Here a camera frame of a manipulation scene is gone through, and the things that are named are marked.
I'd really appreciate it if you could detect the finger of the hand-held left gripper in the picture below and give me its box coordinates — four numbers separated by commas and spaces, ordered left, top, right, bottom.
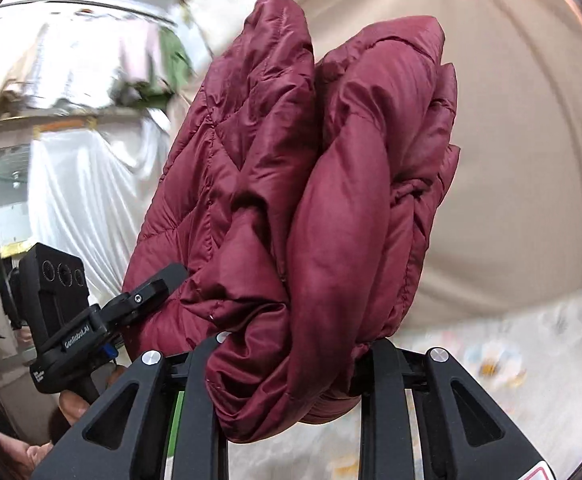
98, 262, 190, 331

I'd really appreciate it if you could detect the white hanging garment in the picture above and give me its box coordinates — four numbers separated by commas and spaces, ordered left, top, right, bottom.
36, 20, 122, 106

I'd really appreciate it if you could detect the pink hanging garment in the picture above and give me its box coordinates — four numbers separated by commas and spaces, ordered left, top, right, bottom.
118, 20, 164, 86

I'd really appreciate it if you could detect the green hanging garment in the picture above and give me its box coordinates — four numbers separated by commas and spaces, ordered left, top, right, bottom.
158, 27, 194, 96

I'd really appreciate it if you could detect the framed mirror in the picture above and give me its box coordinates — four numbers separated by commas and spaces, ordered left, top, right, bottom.
0, 145, 34, 256

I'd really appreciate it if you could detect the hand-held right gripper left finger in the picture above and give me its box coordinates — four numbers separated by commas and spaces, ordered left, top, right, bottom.
31, 332, 232, 480

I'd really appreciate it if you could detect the person's left hand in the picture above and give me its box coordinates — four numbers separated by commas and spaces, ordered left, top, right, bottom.
48, 364, 129, 443

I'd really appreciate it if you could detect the maroon quilted jacket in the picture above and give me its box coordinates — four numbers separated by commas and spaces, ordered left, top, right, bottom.
121, 0, 462, 445

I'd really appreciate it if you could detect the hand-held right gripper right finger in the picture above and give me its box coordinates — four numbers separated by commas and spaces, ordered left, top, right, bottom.
356, 337, 554, 480

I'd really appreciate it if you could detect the white printed blanket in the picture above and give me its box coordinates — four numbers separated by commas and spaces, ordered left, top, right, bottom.
163, 287, 582, 480

